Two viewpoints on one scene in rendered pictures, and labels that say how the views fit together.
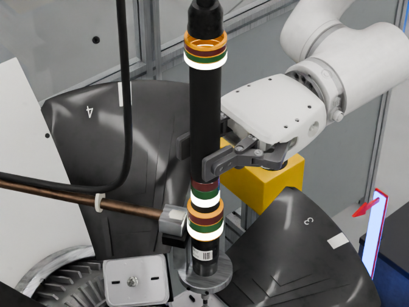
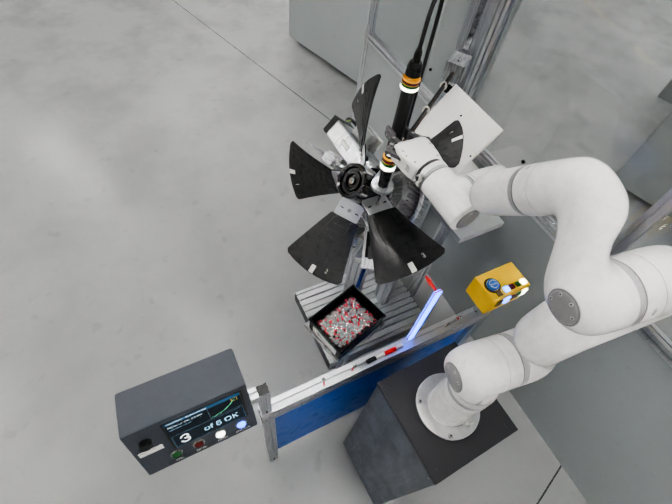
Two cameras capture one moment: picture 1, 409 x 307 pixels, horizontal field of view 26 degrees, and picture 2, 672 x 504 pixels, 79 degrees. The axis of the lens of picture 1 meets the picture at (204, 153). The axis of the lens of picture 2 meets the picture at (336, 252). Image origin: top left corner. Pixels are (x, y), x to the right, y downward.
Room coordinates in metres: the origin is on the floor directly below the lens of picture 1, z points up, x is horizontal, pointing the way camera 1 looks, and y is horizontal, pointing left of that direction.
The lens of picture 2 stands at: (0.71, -0.91, 2.16)
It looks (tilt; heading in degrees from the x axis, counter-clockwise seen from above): 55 degrees down; 95
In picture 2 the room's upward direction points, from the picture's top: 10 degrees clockwise
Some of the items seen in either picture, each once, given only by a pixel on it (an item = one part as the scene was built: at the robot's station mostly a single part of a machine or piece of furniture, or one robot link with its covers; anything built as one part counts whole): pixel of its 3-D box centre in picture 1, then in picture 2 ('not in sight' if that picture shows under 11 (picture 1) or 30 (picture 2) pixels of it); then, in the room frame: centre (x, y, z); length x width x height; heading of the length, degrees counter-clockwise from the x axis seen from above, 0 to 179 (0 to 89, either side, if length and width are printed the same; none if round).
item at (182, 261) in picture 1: (197, 246); (386, 173); (0.74, 0.01, 1.31); 0.09 x 0.07 x 0.10; 74
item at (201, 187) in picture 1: (205, 177); not in sight; (0.73, 0.00, 1.44); 0.03 x 0.03 x 0.01
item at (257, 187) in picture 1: (254, 167); (496, 288); (1.19, -0.09, 1.02); 0.16 x 0.10 x 0.11; 39
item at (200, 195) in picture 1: (205, 186); not in sight; (0.73, 0.00, 1.42); 0.03 x 0.03 x 0.01
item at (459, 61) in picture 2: not in sight; (457, 66); (0.90, 0.60, 1.36); 0.10 x 0.07 x 0.08; 74
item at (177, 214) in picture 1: (177, 218); not in sight; (0.74, 0.03, 1.36); 0.02 x 0.02 x 0.02; 74
